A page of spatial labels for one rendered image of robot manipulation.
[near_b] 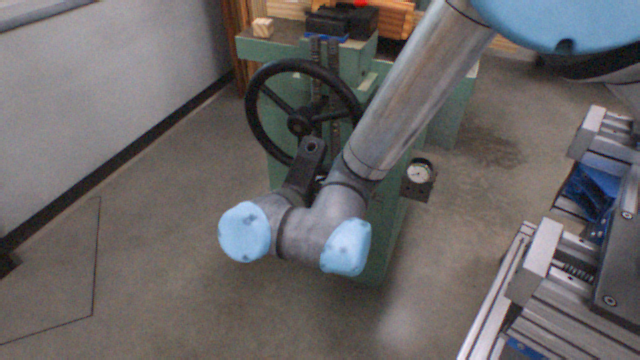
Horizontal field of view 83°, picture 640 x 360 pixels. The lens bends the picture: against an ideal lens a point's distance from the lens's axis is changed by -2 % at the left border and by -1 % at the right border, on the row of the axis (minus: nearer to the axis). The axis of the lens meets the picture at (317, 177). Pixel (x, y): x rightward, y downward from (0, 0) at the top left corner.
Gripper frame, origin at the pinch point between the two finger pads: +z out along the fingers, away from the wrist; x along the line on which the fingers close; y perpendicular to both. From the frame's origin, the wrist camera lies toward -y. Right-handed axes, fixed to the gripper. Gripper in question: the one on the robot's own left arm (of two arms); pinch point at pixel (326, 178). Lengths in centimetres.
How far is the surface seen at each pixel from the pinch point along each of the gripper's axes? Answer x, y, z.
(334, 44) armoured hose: -4.1, -27.4, -0.8
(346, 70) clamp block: -1.6, -23.1, 3.1
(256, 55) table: -29.7, -23.6, 13.9
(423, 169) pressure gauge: 18.4, -4.5, 17.7
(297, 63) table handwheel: -8.6, -22.1, -6.8
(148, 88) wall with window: -133, -2, 84
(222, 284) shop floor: -44, 61, 39
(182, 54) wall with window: -132, -23, 107
